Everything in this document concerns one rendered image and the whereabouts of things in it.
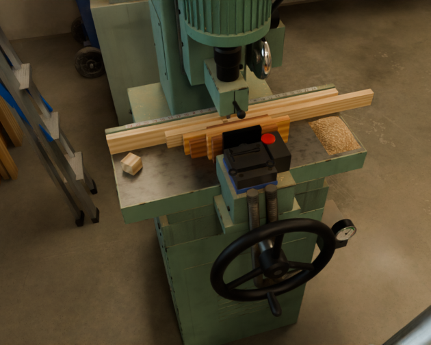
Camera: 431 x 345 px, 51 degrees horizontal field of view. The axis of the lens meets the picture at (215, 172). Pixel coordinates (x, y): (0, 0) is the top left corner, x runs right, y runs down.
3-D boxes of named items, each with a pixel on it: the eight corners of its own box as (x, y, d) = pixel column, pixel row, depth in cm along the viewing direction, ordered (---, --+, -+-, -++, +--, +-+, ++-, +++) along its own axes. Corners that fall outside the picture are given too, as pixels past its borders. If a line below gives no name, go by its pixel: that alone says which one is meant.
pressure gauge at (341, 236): (332, 247, 125) (337, 230, 119) (326, 236, 127) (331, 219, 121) (353, 241, 126) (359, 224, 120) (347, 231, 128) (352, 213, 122)
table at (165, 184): (130, 259, 97) (124, 244, 93) (112, 162, 117) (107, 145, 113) (383, 196, 107) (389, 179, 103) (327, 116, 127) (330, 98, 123)
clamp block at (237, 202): (231, 226, 99) (231, 200, 92) (215, 181, 108) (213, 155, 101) (294, 210, 101) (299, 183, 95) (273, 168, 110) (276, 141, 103)
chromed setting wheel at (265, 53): (260, 90, 117) (263, 48, 108) (245, 64, 125) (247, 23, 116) (271, 88, 117) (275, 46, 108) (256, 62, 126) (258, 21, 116)
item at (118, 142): (110, 155, 111) (106, 139, 107) (109, 149, 112) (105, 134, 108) (335, 107, 121) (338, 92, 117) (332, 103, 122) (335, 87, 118)
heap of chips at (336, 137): (328, 155, 108) (330, 146, 106) (307, 122, 117) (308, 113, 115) (360, 148, 110) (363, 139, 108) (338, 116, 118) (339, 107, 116)
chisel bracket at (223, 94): (219, 122, 105) (219, 92, 98) (204, 87, 114) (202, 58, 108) (250, 116, 106) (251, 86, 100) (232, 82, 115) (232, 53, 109)
